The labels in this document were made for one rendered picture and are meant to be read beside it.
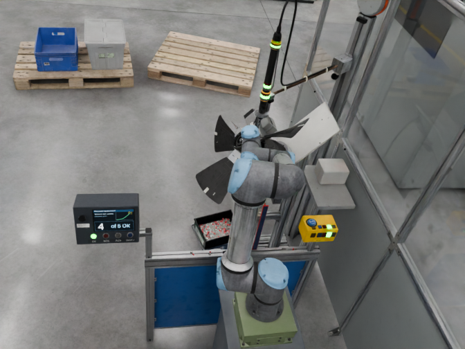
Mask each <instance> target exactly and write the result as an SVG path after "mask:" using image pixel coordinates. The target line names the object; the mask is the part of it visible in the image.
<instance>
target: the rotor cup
mask: <svg viewBox="0 0 465 349"><path fill-rule="evenodd" d="M241 138H242V137H241V132H240V133H238V134H237V135H236V137H235V138H234V140H233V142H232V146H233V148H234V149H235V150H236V151H238V152H239V153H240V154H241V148H242V141H239V140H240V139H241ZM261 145H262V148H266V142H264V143H263V142H261Z"/></svg>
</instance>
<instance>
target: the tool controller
mask: <svg viewBox="0 0 465 349"><path fill-rule="evenodd" d="M73 217H74V224H75V236H76V242H77V244H108V243H128V242H139V234H140V218H139V194H138V193H102V194H77V195H76V197H75V201H74V205H73ZM94 222H107V231H95V225H94ZM129 232H132V233H133V234H134V235H133V237H132V238H128V237H127V234H128V233H129ZM92 233H95V234H96V235H97V238H96V239H92V238H91V234H92ZM104 233H108V234H109V237H108V238H103V236H102V235H103V234H104ZM116 233H121V237H120V238H116V237H115V234H116Z"/></svg>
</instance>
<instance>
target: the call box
mask: <svg viewBox="0 0 465 349"><path fill-rule="evenodd" d="M309 219H314V220H315V221H316V225H315V227H316V229H315V230H312V228H311V227H312V226H310V225H309V224H308V220H309ZM318 225H321V226H322V225H326V227H327V225H336V223H335V221H334V218H333V216H332V215H303V216H302V219H301V220H300V224H299V227H298V228H299V230H300V234H301V236H302V240H303V242H328V241H334V238H335V237H331V236H330V237H323V238H322V237H321V238H317V237H316V236H317V234H318V233H332V232H336V233H337V232H338V228H337V226H336V228H335V229H333V228H332V226H331V229H328V228H326V229H324V228H323V227H322V229H319V228H318ZM312 233H316V236H315V237H314V238H310V236H311V234H312ZM335 236H336V235H335Z"/></svg>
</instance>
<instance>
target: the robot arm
mask: <svg viewBox="0 0 465 349"><path fill-rule="evenodd" d="M241 137H242V148H241V156H240V157H241V158H240V159H237V160H236V161H235V163H234V166H233V168H232V172H231V175H230V180H229V183H228V192H229V193H230V194H231V197H232V200H233V201H234V202H235V204H234V209H233V214H232V222H231V227H230V235H229V240H228V248H227V251H226V252H225V253H224V254H223V255H222V257H220V258H218V259H217V287H218V288H219V289H222V290H226V291H227V292H229V291H232V292H242V293H248V295H247V297H246V309H247V311H248V313H249V314H250V315H251V316H252V317H253V318H254V319H256V320H258V321H261V322H266V323H268V322H272V321H275V320H277V319H278V318H279V317H280V316H281V314H282V311H283V309H284V301H283V294H284V290H285V288H286V286H287V284H288V279H289V272H288V269H287V268H286V266H285V265H283V263H282V262H281V261H279V260H277V259H275V258H265V259H264V260H262V261H260V262H253V258H252V257H251V255H250V253H251V249H252V245H253V238H254V234H255V228H256V224H257V218H258V213H259V207H260V206H262V205H263V204H264V203H265V202H266V198H271V199H286V198H288V197H292V196H294V195H295V194H297V193H298V192H299V191H300V190H301V189H302V187H303V185H304V173H303V171H302V170H301V169H300V168H299V167H298V166H297V165H295V154H294V153H293V152H289V151H281V150H272V149H266V148H262V145H261V141H260V137H259V130H258V128H257V127H256V126H254V125H247V126H245V127H243V128H242V130H241Z"/></svg>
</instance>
